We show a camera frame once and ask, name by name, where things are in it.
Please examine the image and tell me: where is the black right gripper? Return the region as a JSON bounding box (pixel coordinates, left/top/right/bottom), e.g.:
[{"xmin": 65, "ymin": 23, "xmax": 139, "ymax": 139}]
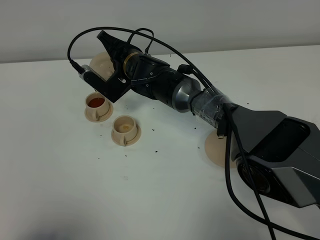
[{"xmin": 97, "ymin": 30, "xmax": 188, "ymax": 110}]

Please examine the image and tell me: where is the beige ceramic teapot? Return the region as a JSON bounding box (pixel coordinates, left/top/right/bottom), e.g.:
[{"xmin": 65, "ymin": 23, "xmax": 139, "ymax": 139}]
[{"xmin": 89, "ymin": 51, "xmax": 115, "ymax": 80}]

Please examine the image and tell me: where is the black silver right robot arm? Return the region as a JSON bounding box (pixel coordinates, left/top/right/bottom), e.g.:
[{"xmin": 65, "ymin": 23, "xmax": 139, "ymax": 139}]
[{"xmin": 97, "ymin": 31, "xmax": 320, "ymax": 208}]

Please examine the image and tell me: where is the large beige teapot saucer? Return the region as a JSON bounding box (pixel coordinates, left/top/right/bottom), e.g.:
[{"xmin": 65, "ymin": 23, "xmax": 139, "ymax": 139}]
[{"xmin": 204, "ymin": 130, "xmax": 227, "ymax": 168}]

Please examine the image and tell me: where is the far beige teacup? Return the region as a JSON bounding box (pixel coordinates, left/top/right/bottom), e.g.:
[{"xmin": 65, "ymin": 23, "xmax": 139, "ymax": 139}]
[{"xmin": 85, "ymin": 92, "xmax": 108, "ymax": 108}]

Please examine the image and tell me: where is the beige teacup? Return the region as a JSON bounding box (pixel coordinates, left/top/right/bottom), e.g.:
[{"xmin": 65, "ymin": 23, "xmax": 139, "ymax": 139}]
[
  {"xmin": 111, "ymin": 115, "xmax": 138, "ymax": 147},
  {"xmin": 85, "ymin": 92, "xmax": 108, "ymax": 108}
]

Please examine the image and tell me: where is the far beige cup saucer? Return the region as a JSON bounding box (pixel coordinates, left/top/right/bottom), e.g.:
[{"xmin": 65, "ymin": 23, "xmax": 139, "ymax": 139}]
[{"xmin": 84, "ymin": 100, "xmax": 114, "ymax": 123}]

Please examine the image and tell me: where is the beige cup saucer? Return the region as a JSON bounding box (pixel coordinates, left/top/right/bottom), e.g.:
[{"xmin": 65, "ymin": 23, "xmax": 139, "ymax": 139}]
[
  {"xmin": 111, "ymin": 125, "xmax": 142, "ymax": 147},
  {"xmin": 84, "ymin": 100, "xmax": 114, "ymax": 123}
]

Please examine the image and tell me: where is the near beige teacup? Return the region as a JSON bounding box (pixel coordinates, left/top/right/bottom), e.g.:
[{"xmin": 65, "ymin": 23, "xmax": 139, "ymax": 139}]
[{"xmin": 111, "ymin": 115, "xmax": 138, "ymax": 147}]

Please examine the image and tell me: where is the near beige cup saucer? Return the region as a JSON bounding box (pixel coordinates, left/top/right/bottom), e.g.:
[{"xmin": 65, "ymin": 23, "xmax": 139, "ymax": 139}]
[{"xmin": 111, "ymin": 125, "xmax": 142, "ymax": 147}]

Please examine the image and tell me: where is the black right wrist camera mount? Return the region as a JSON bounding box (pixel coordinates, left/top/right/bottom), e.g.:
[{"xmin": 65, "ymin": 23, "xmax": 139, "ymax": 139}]
[{"xmin": 76, "ymin": 65, "xmax": 132, "ymax": 103}]

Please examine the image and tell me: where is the black camera cable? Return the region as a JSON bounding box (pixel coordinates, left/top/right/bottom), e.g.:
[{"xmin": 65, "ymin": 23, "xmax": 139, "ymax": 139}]
[{"xmin": 66, "ymin": 26, "xmax": 320, "ymax": 240}]

